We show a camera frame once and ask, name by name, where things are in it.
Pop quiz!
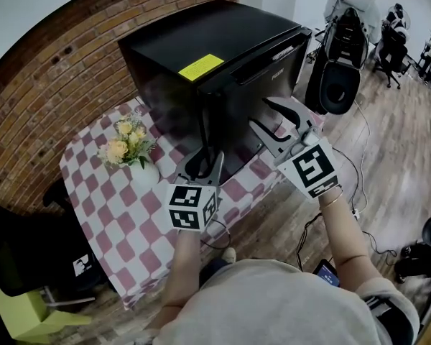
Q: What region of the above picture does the person's right forearm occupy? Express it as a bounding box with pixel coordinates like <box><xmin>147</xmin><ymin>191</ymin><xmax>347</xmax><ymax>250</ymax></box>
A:
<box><xmin>318</xmin><ymin>188</ymin><xmax>381</xmax><ymax>287</ymax></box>

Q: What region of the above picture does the black smartphone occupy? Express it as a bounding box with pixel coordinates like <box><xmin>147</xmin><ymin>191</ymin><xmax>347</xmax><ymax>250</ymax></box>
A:
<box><xmin>311</xmin><ymin>258</ymin><xmax>341</xmax><ymax>288</ymax></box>

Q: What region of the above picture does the white vase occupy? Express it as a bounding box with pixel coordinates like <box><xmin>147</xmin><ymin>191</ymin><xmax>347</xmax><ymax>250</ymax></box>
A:
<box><xmin>128</xmin><ymin>160</ymin><xmax>161</xmax><ymax>190</ymax></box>

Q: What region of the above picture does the yellow sticker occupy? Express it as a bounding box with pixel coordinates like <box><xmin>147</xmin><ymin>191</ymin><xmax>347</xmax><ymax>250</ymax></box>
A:
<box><xmin>177</xmin><ymin>52</ymin><xmax>225</xmax><ymax>83</ymax></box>

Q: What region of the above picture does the gold bracelet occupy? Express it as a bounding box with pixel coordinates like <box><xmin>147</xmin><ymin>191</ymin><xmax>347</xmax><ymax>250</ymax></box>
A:
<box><xmin>318</xmin><ymin>187</ymin><xmax>345</xmax><ymax>208</ymax></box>

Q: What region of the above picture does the black rolling stool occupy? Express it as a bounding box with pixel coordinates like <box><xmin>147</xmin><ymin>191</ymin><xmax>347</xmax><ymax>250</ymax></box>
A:
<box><xmin>394</xmin><ymin>212</ymin><xmax>431</xmax><ymax>284</ymax></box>

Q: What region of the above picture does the black speaker on stand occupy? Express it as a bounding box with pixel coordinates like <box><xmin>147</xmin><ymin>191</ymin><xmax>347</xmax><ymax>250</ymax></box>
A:
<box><xmin>304</xmin><ymin>7</ymin><xmax>369</xmax><ymax>116</ymax></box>

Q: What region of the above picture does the person's grey sweatshirt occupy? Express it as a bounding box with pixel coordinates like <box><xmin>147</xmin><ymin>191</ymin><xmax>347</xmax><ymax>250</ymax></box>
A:
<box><xmin>154</xmin><ymin>259</ymin><xmax>421</xmax><ymax>345</ymax></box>

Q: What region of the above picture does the black mini fridge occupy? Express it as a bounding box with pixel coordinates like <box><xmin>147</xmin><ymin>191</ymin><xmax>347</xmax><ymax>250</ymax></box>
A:
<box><xmin>117</xmin><ymin>0</ymin><xmax>305</xmax><ymax>174</ymax></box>

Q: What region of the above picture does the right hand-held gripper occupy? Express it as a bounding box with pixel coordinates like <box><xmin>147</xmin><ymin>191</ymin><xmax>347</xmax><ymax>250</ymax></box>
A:
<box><xmin>249</xmin><ymin>97</ymin><xmax>342</xmax><ymax>203</ymax></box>

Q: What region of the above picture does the white printed tag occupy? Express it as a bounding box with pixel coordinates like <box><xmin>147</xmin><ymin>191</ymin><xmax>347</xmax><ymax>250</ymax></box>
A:
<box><xmin>73</xmin><ymin>258</ymin><xmax>93</xmax><ymax>278</ymax></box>

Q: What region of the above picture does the black cable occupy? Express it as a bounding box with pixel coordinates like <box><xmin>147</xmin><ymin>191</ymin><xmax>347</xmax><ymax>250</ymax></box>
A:
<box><xmin>332</xmin><ymin>147</ymin><xmax>363</xmax><ymax>208</ymax></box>
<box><xmin>200</xmin><ymin>218</ymin><xmax>233</xmax><ymax>249</ymax></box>
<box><xmin>295</xmin><ymin>212</ymin><xmax>324</xmax><ymax>273</ymax></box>
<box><xmin>362</xmin><ymin>230</ymin><xmax>398</xmax><ymax>258</ymax></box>

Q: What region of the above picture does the pink white checkered tablecloth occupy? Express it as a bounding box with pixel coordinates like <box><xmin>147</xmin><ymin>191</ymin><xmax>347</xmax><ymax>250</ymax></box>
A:
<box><xmin>59</xmin><ymin>97</ymin><xmax>326</xmax><ymax>311</ymax></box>

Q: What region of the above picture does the person's dark trouser leg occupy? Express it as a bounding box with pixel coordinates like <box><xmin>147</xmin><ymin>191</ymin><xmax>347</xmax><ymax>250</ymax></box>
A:
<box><xmin>199</xmin><ymin>257</ymin><xmax>238</xmax><ymax>288</ymax></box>

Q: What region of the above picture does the lime green chair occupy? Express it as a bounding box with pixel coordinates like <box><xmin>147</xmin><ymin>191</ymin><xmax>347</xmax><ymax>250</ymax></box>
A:
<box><xmin>0</xmin><ymin>270</ymin><xmax>93</xmax><ymax>343</ymax></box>

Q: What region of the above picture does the yellow flower bouquet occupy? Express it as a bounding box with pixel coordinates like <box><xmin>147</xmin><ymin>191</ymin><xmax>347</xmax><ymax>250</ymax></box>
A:
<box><xmin>96</xmin><ymin>111</ymin><xmax>158</xmax><ymax>170</ymax></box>

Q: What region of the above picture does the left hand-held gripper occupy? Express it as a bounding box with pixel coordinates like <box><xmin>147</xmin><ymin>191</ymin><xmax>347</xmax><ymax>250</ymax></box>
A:
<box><xmin>164</xmin><ymin>145</ymin><xmax>226</xmax><ymax>233</ymax></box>

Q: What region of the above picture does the person's left forearm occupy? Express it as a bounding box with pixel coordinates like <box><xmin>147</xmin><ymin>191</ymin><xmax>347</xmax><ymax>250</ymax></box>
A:
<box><xmin>161</xmin><ymin>228</ymin><xmax>204</xmax><ymax>308</ymax></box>

